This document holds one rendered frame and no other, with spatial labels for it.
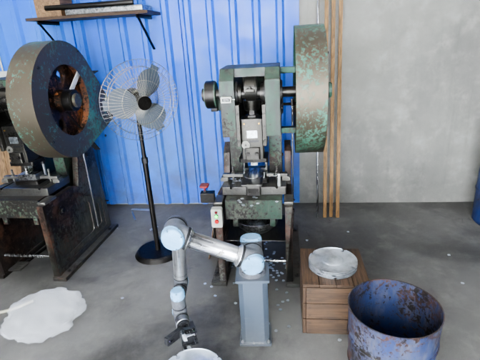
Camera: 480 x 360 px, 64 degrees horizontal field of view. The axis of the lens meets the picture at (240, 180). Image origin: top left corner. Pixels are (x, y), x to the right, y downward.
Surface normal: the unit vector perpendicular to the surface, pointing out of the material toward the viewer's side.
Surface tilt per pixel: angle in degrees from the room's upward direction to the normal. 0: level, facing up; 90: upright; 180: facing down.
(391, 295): 88
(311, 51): 49
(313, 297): 90
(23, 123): 101
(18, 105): 86
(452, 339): 0
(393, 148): 90
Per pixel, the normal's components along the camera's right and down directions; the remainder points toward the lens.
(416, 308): -0.81, 0.22
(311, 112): -0.10, 0.52
